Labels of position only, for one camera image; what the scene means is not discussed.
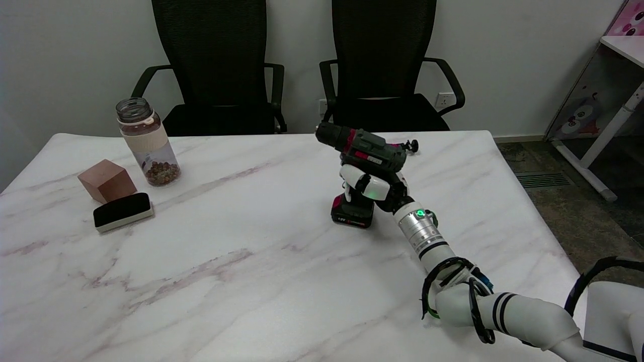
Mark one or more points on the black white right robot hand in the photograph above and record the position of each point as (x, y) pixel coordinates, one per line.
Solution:
(375, 187)

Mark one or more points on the dark green red power screwdriver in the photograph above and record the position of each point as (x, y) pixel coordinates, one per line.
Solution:
(375, 151)

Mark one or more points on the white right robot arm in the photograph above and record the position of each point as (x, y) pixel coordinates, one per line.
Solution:
(523, 314)

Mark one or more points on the small red black tripod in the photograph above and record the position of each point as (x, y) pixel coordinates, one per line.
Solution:
(408, 146)

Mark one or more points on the black mesh office chair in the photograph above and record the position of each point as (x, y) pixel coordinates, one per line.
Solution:
(382, 60)
(214, 60)

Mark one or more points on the metal floor vent grille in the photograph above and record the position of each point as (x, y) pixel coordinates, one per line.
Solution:
(543, 180)

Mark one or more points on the clear bottle with brown beans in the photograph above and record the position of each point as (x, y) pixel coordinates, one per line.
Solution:
(151, 143)

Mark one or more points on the white desk with cartoon panel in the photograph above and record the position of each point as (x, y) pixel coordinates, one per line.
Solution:
(591, 110)

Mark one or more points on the black white board eraser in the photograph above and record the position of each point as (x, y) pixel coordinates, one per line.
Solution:
(122, 210)

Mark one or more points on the brown wooden cube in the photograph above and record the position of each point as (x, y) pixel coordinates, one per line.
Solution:
(106, 181)

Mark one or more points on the pink cartoon poster board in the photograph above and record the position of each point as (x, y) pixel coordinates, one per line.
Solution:
(631, 19)

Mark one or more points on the white wall power socket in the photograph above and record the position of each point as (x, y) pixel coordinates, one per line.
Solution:
(322, 106)
(445, 100)

